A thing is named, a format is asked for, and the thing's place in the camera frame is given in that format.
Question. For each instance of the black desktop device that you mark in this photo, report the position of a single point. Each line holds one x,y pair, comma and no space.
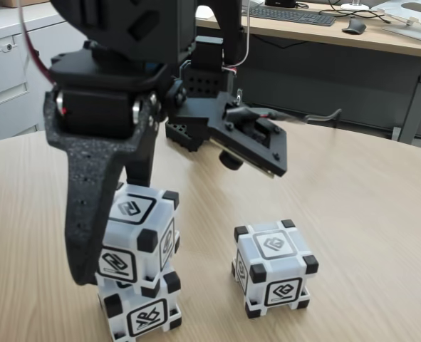
281,3

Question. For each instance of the black gripper-mounted camera module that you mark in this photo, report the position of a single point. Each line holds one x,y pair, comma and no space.
253,149

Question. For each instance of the white cube stacked-diamonds symbol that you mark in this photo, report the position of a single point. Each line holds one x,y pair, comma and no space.
274,246

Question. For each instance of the white paper sheet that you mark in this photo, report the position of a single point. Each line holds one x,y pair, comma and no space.
204,12

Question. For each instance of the black computer keyboard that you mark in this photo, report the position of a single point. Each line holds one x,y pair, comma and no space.
295,18

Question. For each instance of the round cabinet lock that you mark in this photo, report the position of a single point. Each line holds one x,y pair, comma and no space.
8,47

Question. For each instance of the black computer mouse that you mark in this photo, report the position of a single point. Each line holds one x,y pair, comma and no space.
354,25

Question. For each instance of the white round monitor base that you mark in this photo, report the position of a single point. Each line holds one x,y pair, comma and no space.
354,5

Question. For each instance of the silver laptop stand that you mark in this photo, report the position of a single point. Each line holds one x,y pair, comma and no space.
413,21

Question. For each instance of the white cube zigzag-diamond symbol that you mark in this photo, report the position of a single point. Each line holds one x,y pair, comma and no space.
135,221

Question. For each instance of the white cube crossed-lines symbol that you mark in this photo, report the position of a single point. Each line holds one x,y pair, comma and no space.
146,317

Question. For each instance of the wooden office desk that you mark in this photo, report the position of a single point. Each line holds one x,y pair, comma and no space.
338,42

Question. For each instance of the brown cardboard box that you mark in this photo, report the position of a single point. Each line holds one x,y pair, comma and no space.
21,3

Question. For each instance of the white metal cabinet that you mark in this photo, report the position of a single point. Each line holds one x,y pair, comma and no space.
3,89

